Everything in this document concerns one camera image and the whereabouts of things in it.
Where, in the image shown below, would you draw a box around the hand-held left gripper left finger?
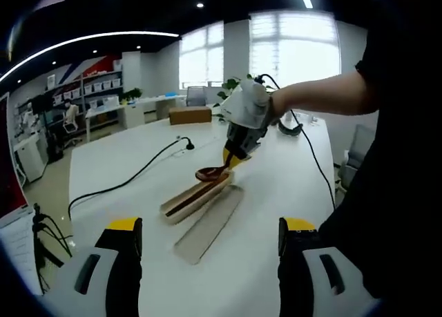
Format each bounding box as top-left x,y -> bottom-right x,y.
37,217 -> 143,317

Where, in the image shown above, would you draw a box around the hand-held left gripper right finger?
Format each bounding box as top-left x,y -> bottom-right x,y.
278,217 -> 381,317

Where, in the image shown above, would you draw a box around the wooden spoon utensil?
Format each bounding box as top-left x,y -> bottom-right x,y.
194,162 -> 233,183

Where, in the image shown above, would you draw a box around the wooden chopstick utensil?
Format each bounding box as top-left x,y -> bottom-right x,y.
164,174 -> 229,218
169,173 -> 231,213

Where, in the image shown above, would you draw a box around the beige cutlery case base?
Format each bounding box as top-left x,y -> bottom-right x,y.
159,170 -> 236,227

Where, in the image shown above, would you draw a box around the beige cutlery case lid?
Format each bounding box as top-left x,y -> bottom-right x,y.
173,185 -> 246,266

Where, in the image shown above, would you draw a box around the large green potted plant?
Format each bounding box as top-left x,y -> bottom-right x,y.
213,75 -> 257,120

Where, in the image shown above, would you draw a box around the cardboard box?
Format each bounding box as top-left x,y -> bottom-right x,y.
168,106 -> 213,126

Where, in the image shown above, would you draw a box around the grey mesh chair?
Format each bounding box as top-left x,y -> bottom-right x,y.
186,86 -> 207,108

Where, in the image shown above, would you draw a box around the grey office chair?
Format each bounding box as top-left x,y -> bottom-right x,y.
339,123 -> 376,191

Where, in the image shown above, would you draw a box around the small green potted plant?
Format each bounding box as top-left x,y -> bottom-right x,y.
118,87 -> 144,104

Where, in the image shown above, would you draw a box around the white swivel chair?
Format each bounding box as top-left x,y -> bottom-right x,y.
62,116 -> 84,148

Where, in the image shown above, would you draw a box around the person's dark clothing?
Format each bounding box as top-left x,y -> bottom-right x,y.
317,0 -> 442,299

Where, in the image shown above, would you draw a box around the shelf with white bins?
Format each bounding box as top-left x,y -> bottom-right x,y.
44,62 -> 124,104

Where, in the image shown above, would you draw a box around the white laptop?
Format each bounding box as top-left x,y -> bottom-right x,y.
0,91 -> 39,252

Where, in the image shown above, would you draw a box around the black curved strap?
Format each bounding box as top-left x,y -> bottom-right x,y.
277,117 -> 304,138

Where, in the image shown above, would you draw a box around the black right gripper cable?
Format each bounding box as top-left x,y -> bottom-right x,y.
254,74 -> 338,211

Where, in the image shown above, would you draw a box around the black laptop cables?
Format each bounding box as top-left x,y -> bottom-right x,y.
30,202 -> 74,294

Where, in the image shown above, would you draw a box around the black power cable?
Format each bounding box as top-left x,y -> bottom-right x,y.
68,135 -> 195,222

